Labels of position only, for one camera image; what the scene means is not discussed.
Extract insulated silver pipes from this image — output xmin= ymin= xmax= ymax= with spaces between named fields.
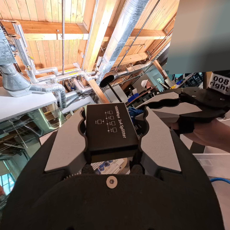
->
xmin=0 ymin=23 xmax=101 ymax=109

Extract black ethernet switch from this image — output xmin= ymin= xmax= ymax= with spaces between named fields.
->
xmin=84 ymin=102 xmax=140 ymax=164

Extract blue plastic bin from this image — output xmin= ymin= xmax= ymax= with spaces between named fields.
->
xmin=128 ymin=93 xmax=140 ymax=103

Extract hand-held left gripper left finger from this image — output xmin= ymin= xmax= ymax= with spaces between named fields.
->
xmin=44 ymin=107 xmax=88 ymax=174

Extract tan backing board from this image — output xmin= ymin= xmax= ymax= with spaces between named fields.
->
xmin=119 ymin=158 xmax=127 ymax=174

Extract person's right hand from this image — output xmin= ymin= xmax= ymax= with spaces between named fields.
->
xmin=169 ymin=118 xmax=230 ymax=153

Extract wooden pillar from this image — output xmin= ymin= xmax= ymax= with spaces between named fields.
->
xmin=87 ymin=79 xmax=110 ymax=104

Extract clear plastic bin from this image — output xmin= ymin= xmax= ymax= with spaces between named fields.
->
xmin=193 ymin=153 xmax=230 ymax=178

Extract silver air duct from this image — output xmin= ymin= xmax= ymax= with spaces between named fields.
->
xmin=96 ymin=0 xmax=150 ymax=85

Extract blue ethernet cable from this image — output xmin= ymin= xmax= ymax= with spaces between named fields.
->
xmin=128 ymin=107 xmax=230 ymax=185

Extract rectangular metal duct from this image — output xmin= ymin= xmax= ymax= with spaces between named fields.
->
xmin=0 ymin=19 xmax=17 ymax=64

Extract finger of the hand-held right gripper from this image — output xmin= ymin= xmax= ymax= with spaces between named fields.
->
xmin=152 ymin=106 xmax=203 ymax=124
xmin=140 ymin=91 xmax=184 ymax=110

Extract black floor lamp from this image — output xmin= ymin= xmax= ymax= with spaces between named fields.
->
xmin=99 ymin=75 xmax=126 ymax=104

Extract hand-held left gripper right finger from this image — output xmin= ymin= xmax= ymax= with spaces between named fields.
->
xmin=138 ymin=106 xmax=181 ymax=174

